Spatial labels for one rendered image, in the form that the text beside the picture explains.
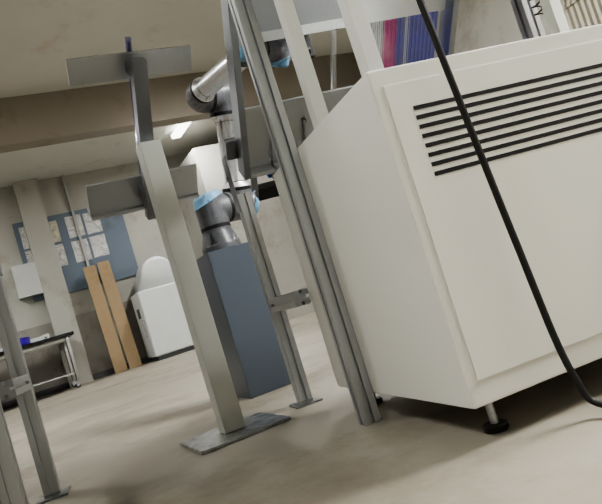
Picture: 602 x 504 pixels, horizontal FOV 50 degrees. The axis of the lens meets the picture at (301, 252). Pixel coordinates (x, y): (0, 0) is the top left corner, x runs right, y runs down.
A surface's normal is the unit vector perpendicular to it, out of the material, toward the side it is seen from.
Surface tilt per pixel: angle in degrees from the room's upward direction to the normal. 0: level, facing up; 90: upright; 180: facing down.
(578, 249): 90
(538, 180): 90
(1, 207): 90
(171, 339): 90
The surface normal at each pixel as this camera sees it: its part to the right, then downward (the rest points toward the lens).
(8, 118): 0.40, -0.18
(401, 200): -0.92, 0.26
